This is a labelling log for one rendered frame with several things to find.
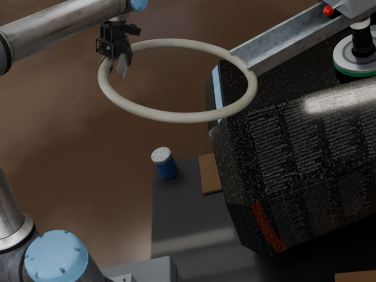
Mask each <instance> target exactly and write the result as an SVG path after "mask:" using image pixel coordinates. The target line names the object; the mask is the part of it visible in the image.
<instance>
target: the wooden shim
mask: <svg viewBox="0 0 376 282"><path fill-rule="evenodd" d="M199 164H200V174H201V183H202V188H203V194H204V195H206V194H210V193H213V192H217V191H222V186H221V183H220V178H219V174H218V169H217V165H216V162H215V157H214V153H209V154H205V155H202V156H199Z"/></svg>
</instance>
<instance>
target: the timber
mask: <svg viewBox="0 0 376 282"><path fill-rule="evenodd" d="M335 282H376V270H370V271H357V272H343V273H336V274H335Z"/></svg>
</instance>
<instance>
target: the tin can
mask: <svg viewBox="0 0 376 282"><path fill-rule="evenodd" d="M151 159H152V161H153V163H154V165H155V167H156V169H157V171H158V173H159V175H160V177H161V178H171V177H173V176H174V175H175V174H177V171H178V168H177V166H176V163H175V161H174V158H173V156H172V153H171V151H170V150H169V149H168V148H166V147H161V148H158V149H156V150H155V151H154V152H153V153H152V155H151Z"/></svg>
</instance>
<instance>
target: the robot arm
mask: <svg viewBox="0 0 376 282"><path fill-rule="evenodd" d="M148 1H149V0H68V1H65V2H63V3H60V4H57V5H55V6H52V7H49V8H47V9H45V10H42V11H39V12H37V13H34V14H32V15H29V16H26V17H24V18H21V19H19V20H16V21H14V22H11V23H8V24H6V25H3V26H1V27H0V76H2V75H4V74H6V73H8V71H9V70H10V69H11V67H12V63H14V62H16V61H18V60H21V59H23V58H25V57H27V56H29V55H32V54H34V53H37V52H39V51H41V50H43V49H45V48H48V47H50V46H52V45H54V44H56V43H59V42H61V41H63V40H65V39H67V38H69V37H72V36H74V35H76V34H79V33H81V32H83V31H85V30H88V29H90V28H92V27H94V26H97V25H99V24H100V35H99V36H97V37H95V52H98V53H99V54H101V55H104V57H103V58H102V59H101V60H100V62H99V66H100V65H101V63H102V62H103V61H104V59H105V58H106V57H109V58H111V59H115V58H117V57H119V64H118V65H117V67H116V72H117V73H122V77H123V79H125V78H126V76H127V74H128V71H129V68H130V65H131V60H132V56H133V53H132V50H131V44H130V43H129V39H128V36H127V35H126V34H125V33H128V34H129V35H137V36H139V35H140V32H141V29H140V28H138V27H137V26H136V25H135V24H132V23H131V24H128V23H126V19H127V18H128V17H129V12H141V11H143V10H144V9H145V8H146V6H147V4H148ZM97 41H98V48H97ZM122 52H123V54H121V53H122ZM0 282H114V281H113V280H111V279H109V278H107V277H105V276H103V274H102V272H101V271H100V269H99V268H98V266H97V265H96V263H95V262H94V260H93V258H92V257H91V255H90V254H89V253H88V251H87V249H86V247H85V245H84V244H83V243H82V242H81V241H80V240H79V239H78V238H77V237H76V236H75V235H74V234H73V233H71V232H68V231H65V230H54V231H49V232H46V233H44V235H41V234H40V233H39V232H38V231H37V229H36V226H35V223H34V221H33V219H32V218H31V217H30V216H29V215H28V214H26V213H22V212H21V211H20V208H19V206H18V203H17V201H16V199H15V197H14V194H13V192H12V190H11V188H10V185H9V183H8V181H7V179H6V176H5V174H4V172H3V170H2V167H1V165H0Z"/></svg>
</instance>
